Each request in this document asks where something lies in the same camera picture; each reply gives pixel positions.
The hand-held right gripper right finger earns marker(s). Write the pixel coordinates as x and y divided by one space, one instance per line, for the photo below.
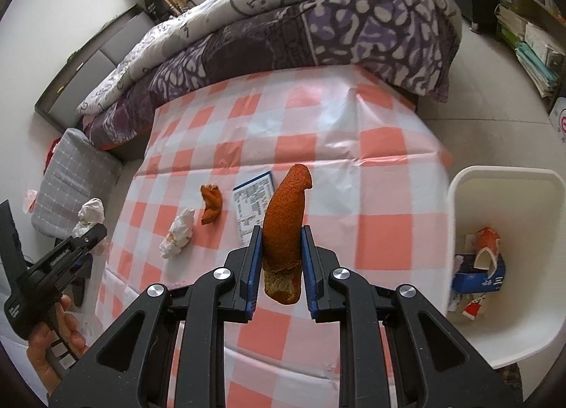
311 271

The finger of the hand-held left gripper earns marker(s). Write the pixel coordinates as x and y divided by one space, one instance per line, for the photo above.
84 264
90 236

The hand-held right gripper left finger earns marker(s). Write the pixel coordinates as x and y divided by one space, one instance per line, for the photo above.
253 271

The white tissue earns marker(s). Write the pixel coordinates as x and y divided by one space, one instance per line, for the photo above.
90 212
179 233

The red snack wrapper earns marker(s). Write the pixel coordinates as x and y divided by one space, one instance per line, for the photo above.
474 308

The blue cardboard box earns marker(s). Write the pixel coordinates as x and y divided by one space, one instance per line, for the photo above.
480 280

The crushed red white paper cup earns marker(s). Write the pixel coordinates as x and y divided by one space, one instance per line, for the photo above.
486 246

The white plastic bin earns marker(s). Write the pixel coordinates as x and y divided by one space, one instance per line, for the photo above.
508 337

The person's left hand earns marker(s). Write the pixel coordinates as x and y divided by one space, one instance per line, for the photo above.
42 355

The grey checked covered cabinet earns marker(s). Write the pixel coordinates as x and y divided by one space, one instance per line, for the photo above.
75 182

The white printed label paper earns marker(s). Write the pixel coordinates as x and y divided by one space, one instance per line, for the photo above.
254 209

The small curled orange peel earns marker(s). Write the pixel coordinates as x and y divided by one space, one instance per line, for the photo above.
210 204

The red cloth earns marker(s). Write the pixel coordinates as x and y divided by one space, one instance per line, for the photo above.
53 154

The pink checked tablecloth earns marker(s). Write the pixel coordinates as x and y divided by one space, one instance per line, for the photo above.
309 125

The dark wooden bed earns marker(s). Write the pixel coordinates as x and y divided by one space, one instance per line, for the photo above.
88 59

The black bag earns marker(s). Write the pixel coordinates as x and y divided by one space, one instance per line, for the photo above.
154 3

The purple patterned blanket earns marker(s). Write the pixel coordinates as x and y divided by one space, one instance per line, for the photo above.
353 28

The printed cardboard box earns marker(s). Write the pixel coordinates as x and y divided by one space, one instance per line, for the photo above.
559 120

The stack of lying books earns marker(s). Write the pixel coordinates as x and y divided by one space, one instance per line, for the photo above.
535 50

